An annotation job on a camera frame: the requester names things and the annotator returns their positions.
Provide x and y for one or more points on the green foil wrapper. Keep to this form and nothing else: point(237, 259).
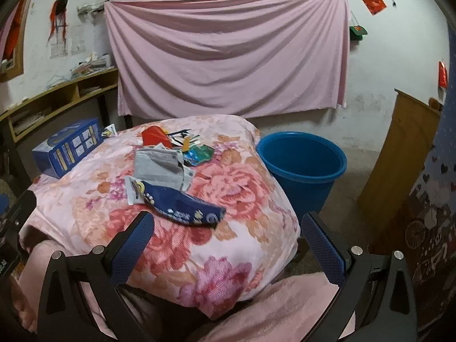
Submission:
point(198, 155)

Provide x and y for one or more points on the grey face mask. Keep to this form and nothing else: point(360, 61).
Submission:
point(163, 167)

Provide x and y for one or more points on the pink hanging wall sheet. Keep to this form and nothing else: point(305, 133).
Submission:
point(252, 58)

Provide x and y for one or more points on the dark blue printed wrapper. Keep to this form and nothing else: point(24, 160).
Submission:
point(178, 206)

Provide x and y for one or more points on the blue plastic trash bucket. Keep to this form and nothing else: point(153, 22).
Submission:
point(305, 165)

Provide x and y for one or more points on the wooden wall shelf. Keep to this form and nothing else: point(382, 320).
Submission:
point(33, 113)

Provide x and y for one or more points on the wooden cabinet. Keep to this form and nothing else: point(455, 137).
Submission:
point(409, 138)

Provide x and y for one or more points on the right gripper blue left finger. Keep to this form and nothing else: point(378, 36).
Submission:
point(126, 248)

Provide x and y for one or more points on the red paper packet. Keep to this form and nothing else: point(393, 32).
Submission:
point(155, 135)

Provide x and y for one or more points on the red tassel wall ornament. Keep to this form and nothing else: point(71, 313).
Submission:
point(58, 19)

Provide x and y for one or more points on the white silver tube wrapper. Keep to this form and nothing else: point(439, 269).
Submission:
point(134, 190)

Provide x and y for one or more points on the green red hanging ornament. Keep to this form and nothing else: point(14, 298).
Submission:
point(357, 33)

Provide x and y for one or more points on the white barcode packet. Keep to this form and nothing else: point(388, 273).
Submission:
point(109, 131)

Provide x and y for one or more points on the blue cardboard box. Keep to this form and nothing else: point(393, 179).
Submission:
point(61, 152)

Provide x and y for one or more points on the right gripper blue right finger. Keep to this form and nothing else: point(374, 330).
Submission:
point(329, 250)

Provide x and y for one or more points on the red hanging wall packet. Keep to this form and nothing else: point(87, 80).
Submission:
point(442, 75)

